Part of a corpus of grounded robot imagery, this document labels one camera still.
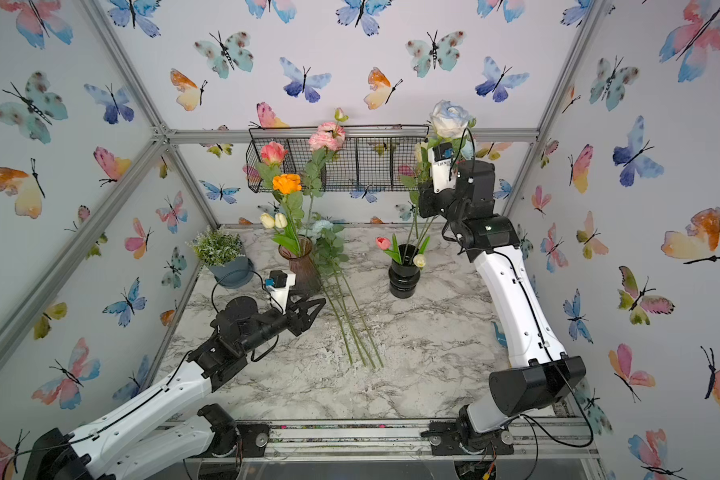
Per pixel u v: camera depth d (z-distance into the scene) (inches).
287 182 31.5
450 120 21.5
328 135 30.7
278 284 24.5
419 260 29.7
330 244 39.8
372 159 38.7
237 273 39.9
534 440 27.9
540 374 15.5
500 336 35.8
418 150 33.3
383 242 29.9
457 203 22.5
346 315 37.7
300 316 25.1
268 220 31.8
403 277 36.8
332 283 40.7
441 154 22.5
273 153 32.4
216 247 36.4
